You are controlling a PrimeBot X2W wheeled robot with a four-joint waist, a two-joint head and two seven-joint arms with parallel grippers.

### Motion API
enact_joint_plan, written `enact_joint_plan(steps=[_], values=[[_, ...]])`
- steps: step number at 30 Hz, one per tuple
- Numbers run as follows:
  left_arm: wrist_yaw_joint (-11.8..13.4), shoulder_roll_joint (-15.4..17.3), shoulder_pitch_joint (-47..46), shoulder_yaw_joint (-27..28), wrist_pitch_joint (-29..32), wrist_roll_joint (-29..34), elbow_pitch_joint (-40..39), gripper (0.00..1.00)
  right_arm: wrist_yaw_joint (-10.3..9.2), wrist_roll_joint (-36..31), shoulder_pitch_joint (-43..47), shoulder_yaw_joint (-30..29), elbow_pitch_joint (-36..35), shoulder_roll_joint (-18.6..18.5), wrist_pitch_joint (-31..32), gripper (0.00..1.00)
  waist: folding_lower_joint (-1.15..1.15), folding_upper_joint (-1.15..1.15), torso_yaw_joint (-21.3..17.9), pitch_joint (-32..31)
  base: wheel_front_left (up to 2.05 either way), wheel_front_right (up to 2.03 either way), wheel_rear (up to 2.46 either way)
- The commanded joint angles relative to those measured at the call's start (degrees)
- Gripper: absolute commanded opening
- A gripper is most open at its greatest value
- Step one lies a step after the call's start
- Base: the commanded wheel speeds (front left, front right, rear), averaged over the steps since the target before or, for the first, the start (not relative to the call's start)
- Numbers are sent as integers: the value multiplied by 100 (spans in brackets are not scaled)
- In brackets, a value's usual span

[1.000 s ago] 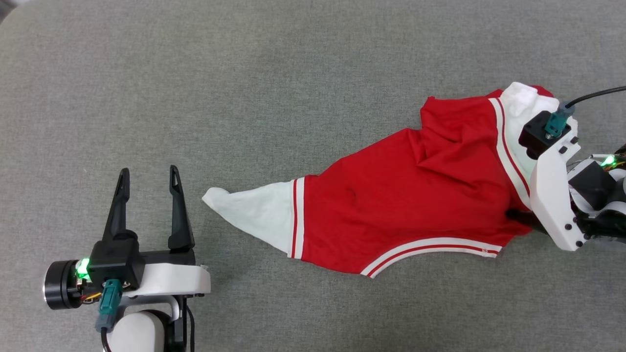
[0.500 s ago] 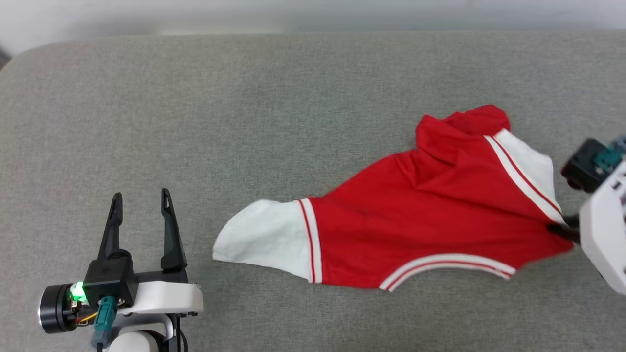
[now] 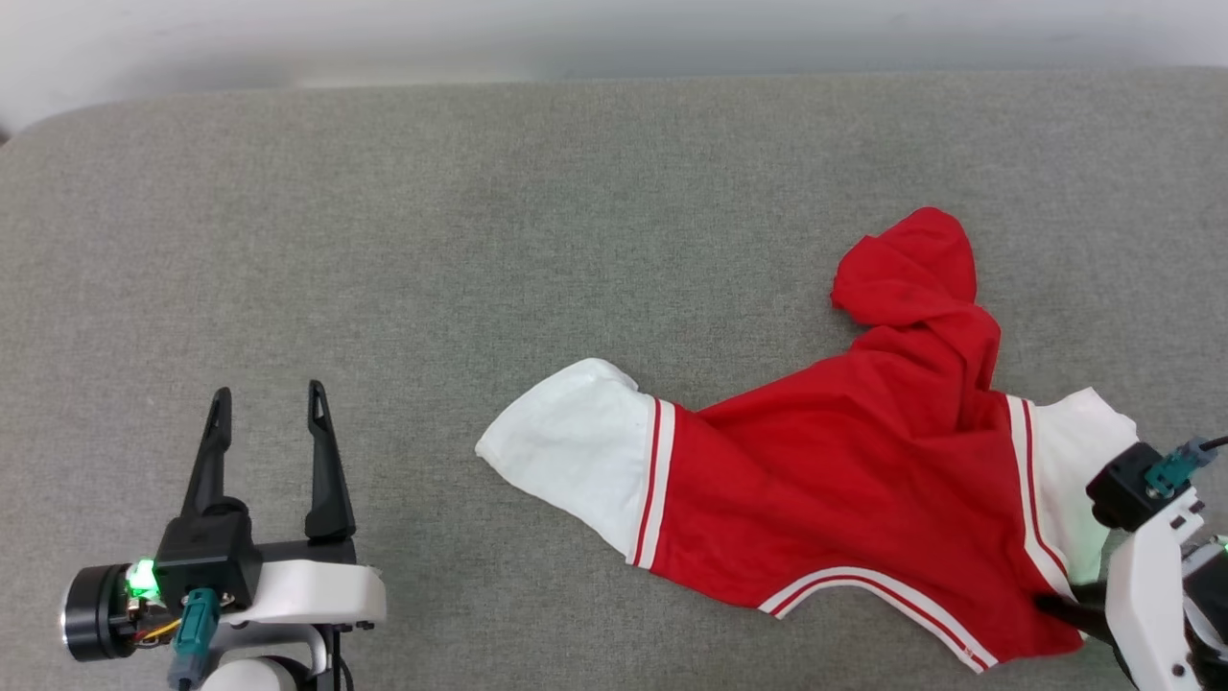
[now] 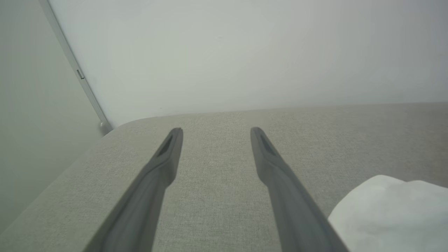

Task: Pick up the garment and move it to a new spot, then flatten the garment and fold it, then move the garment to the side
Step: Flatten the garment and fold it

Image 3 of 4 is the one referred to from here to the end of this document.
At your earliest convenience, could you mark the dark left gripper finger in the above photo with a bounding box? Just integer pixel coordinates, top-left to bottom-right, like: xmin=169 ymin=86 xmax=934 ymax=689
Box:
xmin=182 ymin=388 xmax=248 ymax=520
xmin=305 ymin=380 xmax=357 ymax=541

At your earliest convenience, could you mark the white and dark left gripper body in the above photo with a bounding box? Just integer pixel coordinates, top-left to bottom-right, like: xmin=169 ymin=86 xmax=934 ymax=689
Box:
xmin=62 ymin=539 xmax=387 ymax=662

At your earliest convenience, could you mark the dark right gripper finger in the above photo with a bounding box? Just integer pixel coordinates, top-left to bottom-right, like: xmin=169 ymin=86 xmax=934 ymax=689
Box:
xmin=1034 ymin=593 xmax=1109 ymax=640

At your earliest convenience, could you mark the white and dark right gripper body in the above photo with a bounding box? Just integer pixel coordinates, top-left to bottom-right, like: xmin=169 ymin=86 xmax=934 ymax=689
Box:
xmin=1103 ymin=488 xmax=1228 ymax=691

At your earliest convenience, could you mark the red and white jersey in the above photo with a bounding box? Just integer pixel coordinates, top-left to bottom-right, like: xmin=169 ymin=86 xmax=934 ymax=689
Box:
xmin=475 ymin=206 xmax=1143 ymax=673

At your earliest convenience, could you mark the grey fabric sofa cushion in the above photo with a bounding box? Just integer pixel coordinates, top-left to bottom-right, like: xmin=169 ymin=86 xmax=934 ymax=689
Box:
xmin=0 ymin=67 xmax=1228 ymax=691

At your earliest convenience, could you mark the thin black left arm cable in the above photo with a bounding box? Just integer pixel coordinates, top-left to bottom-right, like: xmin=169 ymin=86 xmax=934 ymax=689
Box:
xmin=328 ymin=624 xmax=354 ymax=691

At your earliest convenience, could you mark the right camera cable teal plug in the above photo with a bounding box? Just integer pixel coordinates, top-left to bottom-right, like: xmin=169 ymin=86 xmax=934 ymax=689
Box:
xmin=1145 ymin=434 xmax=1228 ymax=499

